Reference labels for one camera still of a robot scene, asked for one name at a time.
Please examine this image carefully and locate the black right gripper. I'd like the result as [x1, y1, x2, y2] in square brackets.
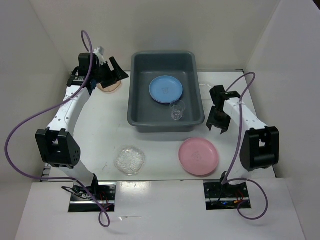
[206, 105, 232, 134]

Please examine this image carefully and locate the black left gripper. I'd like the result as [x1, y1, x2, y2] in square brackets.
[92, 56, 129, 89]

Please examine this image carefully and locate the clear plastic cup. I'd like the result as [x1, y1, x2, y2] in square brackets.
[169, 100, 186, 121]

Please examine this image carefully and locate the blue plastic plate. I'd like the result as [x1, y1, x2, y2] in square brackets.
[149, 75, 184, 104]

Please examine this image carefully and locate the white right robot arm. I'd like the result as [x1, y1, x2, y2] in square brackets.
[206, 85, 280, 197]

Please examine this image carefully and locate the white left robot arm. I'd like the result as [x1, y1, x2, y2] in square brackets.
[35, 47, 128, 200]

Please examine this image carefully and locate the grey plastic bin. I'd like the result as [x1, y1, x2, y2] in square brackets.
[127, 50, 205, 133]

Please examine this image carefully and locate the peach square dish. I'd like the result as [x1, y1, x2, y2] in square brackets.
[97, 81, 122, 94]

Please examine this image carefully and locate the pink plastic plate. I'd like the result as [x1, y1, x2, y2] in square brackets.
[178, 137, 219, 177]

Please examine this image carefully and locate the clear textured square dish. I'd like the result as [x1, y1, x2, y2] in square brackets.
[114, 145, 146, 176]

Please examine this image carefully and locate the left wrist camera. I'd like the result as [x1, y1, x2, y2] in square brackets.
[93, 46, 107, 66]

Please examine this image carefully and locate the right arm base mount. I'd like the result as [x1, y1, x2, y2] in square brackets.
[203, 180, 252, 211]

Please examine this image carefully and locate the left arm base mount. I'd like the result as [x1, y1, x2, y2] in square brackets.
[61, 181, 118, 213]

